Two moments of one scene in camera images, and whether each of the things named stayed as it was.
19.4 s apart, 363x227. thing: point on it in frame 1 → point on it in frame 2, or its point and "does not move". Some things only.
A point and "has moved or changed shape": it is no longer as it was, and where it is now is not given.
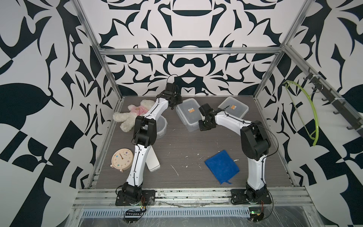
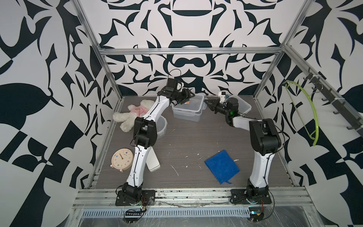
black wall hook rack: (353, 120) does not move
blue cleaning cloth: (222, 166) does not move
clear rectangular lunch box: (188, 112) has moved or changed shape
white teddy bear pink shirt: (128, 119) does not move
